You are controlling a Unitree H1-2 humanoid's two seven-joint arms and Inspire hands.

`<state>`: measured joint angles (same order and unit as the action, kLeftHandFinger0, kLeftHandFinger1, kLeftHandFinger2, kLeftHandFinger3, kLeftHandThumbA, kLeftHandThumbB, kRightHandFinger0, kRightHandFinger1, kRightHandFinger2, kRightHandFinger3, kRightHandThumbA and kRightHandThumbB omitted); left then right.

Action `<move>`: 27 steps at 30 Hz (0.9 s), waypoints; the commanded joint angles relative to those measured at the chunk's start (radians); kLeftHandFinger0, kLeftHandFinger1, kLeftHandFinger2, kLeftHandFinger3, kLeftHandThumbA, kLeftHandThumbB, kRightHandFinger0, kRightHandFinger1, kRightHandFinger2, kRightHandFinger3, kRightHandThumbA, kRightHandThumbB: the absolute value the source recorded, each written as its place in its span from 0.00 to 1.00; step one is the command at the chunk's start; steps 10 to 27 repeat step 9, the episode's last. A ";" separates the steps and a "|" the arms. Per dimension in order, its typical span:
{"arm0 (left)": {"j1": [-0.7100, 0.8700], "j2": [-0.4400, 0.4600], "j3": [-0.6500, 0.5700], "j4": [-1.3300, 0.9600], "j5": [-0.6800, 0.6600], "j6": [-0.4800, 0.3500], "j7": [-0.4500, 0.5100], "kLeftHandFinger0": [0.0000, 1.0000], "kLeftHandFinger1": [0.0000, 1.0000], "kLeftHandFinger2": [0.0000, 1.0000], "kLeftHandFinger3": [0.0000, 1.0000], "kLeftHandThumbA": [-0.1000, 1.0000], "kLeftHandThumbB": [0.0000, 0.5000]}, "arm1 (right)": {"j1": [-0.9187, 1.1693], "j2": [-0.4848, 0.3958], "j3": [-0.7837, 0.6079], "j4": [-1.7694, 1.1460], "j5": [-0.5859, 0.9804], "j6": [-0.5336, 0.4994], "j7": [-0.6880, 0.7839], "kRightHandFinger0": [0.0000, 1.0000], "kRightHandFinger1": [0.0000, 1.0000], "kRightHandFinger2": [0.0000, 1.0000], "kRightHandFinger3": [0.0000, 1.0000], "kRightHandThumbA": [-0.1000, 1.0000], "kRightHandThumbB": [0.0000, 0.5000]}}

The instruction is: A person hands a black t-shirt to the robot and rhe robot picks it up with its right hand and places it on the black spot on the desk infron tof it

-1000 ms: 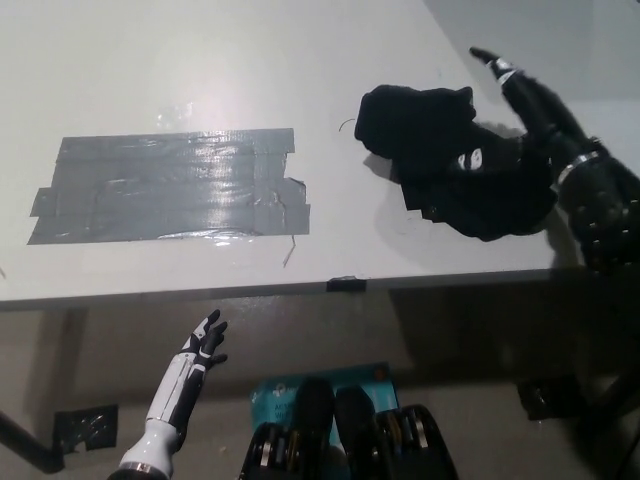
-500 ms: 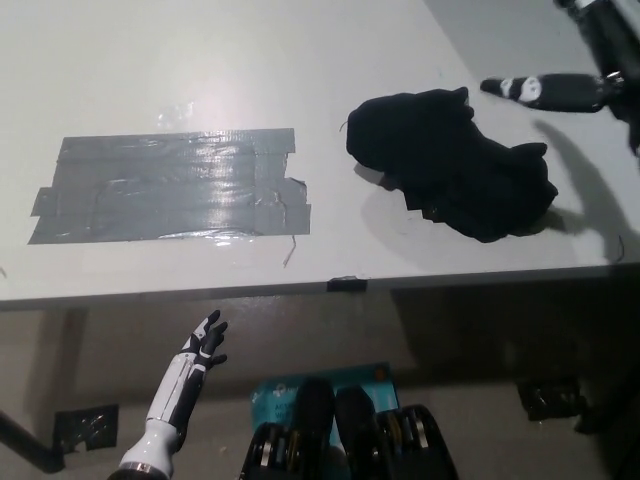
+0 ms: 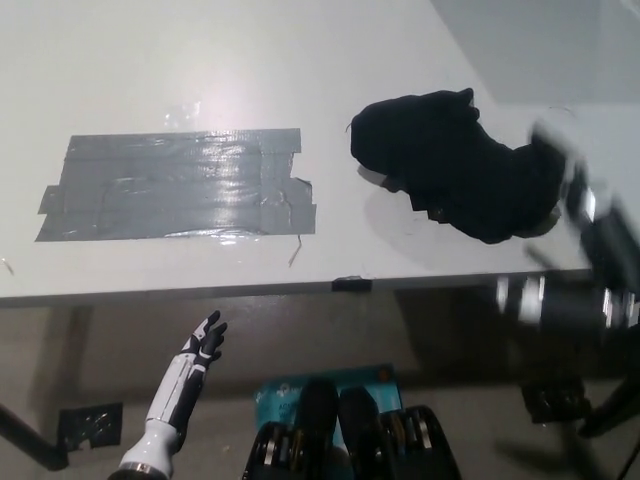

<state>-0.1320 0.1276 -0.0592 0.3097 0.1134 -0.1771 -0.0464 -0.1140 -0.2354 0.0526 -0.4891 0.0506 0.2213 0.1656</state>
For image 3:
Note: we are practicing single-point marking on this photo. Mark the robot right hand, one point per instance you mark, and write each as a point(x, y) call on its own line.
point(580, 195)

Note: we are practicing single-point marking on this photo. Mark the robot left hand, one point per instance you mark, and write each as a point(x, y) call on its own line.
point(205, 342)

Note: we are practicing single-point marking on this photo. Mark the black t-shirt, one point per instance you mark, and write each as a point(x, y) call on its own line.
point(450, 150)

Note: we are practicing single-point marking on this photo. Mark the thin dark thread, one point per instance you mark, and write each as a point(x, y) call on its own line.
point(297, 247)
point(559, 110)
point(347, 129)

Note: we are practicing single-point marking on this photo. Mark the grey table leg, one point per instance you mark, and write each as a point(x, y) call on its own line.
point(70, 350)

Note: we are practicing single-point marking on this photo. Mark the small black tape strip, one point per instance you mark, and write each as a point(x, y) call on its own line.
point(351, 284)

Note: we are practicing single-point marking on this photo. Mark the grey duct tape patch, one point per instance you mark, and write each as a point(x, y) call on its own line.
point(175, 187)

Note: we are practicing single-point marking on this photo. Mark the black metal frame bar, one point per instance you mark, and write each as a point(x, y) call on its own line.
point(30, 440)

